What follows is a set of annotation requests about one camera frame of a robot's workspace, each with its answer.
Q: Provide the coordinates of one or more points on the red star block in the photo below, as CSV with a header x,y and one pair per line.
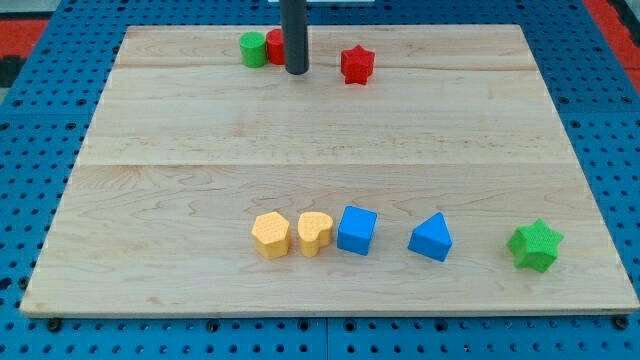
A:
x,y
357,65

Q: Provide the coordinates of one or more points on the green cylinder block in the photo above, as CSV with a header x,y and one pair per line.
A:
x,y
253,49

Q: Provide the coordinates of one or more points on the light wooden board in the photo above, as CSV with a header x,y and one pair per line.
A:
x,y
187,146

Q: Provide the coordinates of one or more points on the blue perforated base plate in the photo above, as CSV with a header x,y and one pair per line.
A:
x,y
48,109

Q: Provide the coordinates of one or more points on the blue triangle block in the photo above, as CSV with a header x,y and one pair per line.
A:
x,y
432,238

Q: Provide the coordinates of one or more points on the red cylinder block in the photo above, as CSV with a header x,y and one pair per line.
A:
x,y
275,47

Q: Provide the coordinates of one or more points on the green star block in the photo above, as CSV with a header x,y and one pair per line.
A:
x,y
535,246

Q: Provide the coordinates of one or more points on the yellow hexagon block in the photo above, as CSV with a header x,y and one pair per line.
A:
x,y
271,235

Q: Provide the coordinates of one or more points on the yellow heart block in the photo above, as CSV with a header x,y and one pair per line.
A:
x,y
315,231

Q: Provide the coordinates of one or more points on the blue cube block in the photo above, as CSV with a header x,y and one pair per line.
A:
x,y
356,230

